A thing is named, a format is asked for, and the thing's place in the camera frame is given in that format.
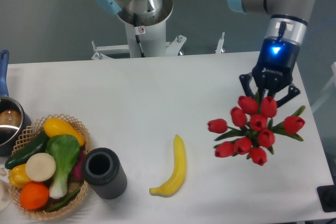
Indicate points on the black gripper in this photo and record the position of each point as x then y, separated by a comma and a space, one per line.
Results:
273, 71

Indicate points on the red tulip bouquet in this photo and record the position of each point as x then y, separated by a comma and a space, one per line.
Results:
254, 133

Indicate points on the dark grey ribbed vase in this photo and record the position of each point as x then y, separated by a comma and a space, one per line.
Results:
102, 170

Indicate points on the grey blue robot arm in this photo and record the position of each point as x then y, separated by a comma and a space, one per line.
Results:
288, 18

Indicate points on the black device at edge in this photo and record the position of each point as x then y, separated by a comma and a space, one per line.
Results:
327, 197

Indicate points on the yellow banana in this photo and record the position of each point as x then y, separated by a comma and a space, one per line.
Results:
176, 180

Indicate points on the purple sweet potato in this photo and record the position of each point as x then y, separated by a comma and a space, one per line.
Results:
76, 171

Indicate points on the green bok choy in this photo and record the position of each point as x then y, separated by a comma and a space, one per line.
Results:
65, 151

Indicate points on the yellow squash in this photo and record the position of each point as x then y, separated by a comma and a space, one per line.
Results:
55, 126

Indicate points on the green bean pod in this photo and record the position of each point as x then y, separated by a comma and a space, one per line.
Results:
64, 202

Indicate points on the dark green cucumber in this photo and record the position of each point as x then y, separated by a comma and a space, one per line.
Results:
37, 145

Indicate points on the woven wicker basket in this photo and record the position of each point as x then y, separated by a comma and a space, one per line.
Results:
29, 134

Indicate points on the white round radish slice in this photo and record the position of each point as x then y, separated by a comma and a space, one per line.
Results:
40, 167

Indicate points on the orange fruit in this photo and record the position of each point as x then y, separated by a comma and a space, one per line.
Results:
34, 195

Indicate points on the yellow bell pepper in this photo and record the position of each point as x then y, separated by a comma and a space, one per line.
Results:
18, 176

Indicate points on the white garlic clove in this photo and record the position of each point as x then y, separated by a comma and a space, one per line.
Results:
3, 172

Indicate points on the white frame at right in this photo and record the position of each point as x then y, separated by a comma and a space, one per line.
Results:
326, 92

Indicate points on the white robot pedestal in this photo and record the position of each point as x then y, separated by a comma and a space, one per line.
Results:
145, 26

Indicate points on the blue handled saucepan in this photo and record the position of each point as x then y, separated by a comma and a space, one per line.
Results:
13, 117

